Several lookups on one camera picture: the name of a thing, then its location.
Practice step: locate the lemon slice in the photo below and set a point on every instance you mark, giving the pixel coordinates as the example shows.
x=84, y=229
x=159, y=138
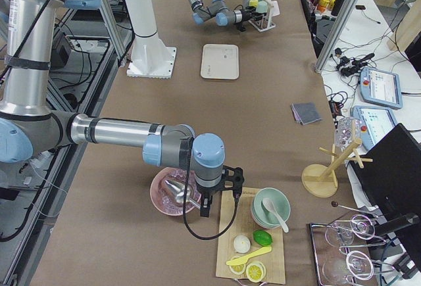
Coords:
x=238, y=269

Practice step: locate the metal scoop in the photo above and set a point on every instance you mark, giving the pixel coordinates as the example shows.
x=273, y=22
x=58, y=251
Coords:
x=175, y=189

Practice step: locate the grey plastic cup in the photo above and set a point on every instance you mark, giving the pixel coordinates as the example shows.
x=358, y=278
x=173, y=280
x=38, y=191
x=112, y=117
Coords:
x=245, y=3

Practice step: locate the aluminium frame post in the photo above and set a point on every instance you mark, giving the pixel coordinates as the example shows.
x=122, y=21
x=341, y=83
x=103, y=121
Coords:
x=336, y=31

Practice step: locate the pink ceramic bowl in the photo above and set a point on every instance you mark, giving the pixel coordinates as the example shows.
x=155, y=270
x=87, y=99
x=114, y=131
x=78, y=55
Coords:
x=162, y=201

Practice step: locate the yellow plastic knife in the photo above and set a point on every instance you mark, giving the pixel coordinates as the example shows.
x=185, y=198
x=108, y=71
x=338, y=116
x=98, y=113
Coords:
x=243, y=259

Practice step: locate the lemon half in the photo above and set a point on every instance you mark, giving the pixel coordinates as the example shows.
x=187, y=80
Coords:
x=255, y=271

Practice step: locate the blue teach pendant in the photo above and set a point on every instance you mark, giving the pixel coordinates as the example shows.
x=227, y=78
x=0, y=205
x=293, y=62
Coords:
x=380, y=87
x=375, y=123

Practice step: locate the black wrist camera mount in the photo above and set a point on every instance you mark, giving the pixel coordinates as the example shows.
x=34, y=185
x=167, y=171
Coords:
x=232, y=179

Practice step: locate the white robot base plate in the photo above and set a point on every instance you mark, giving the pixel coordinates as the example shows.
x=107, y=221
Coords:
x=151, y=58

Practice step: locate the white wire cup rack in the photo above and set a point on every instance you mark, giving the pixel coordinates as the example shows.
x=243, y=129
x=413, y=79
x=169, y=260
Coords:
x=263, y=22

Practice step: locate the green lime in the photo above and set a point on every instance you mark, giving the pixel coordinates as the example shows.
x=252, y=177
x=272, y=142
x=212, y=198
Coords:
x=262, y=238

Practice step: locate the folded grey cloth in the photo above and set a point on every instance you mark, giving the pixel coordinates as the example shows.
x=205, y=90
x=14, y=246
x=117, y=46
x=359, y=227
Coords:
x=305, y=113

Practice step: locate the black monitor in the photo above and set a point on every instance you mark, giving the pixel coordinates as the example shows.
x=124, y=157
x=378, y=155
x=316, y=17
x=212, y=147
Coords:
x=392, y=180

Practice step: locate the white ceramic spoon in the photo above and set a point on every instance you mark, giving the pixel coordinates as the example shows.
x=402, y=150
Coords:
x=270, y=206

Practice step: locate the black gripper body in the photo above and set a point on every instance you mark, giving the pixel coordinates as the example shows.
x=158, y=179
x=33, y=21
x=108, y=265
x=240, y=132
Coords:
x=206, y=192
x=243, y=14

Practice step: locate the white egg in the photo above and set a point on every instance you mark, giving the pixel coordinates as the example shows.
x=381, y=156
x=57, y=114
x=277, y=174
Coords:
x=241, y=244

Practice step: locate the wooden mug tree stand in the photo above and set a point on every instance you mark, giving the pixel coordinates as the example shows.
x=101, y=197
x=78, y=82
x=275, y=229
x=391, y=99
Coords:
x=320, y=180

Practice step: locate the wooden cutting board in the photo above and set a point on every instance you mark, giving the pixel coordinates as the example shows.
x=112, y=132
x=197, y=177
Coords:
x=245, y=225

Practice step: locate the wine glass rack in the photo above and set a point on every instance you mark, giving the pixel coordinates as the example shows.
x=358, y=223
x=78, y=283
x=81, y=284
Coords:
x=352, y=249

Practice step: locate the yellow plastic cup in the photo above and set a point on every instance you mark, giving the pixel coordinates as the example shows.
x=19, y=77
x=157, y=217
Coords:
x=253, y=3

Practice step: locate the black bottle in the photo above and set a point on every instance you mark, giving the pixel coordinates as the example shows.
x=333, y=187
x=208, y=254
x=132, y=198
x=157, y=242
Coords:
x=337, y=7

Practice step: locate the green plastic cup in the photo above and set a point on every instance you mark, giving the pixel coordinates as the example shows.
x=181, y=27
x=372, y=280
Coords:
x=262, y=7

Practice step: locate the cream rabbit print tray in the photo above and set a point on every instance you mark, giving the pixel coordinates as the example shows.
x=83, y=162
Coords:
x=220, y=62

